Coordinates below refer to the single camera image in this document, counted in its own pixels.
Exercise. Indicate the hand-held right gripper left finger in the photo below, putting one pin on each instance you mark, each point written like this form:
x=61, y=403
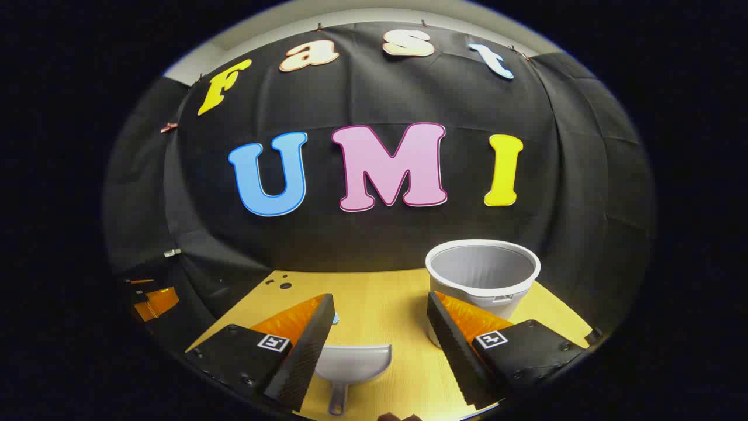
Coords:
x=301, y=356

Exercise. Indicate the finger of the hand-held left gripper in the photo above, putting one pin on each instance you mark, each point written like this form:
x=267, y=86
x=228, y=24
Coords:
x=158, y=303

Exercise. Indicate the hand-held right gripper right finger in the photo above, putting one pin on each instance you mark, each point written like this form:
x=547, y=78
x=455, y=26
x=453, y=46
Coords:
x=459, y=356

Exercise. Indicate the grey plastic dustpan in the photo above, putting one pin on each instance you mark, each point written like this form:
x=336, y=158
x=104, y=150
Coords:
x=356, y=359

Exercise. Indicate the white ribbed garbage bin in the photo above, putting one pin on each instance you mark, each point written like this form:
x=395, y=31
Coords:
x=485, y=275

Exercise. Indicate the wooden desktop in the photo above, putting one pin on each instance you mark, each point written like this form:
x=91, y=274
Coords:
x=380, y=310

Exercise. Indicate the small white clip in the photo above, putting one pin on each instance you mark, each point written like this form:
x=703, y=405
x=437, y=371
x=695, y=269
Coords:
x=172, y=252

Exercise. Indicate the small red clip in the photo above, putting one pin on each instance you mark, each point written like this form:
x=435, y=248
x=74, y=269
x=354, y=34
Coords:
x=169, y=127

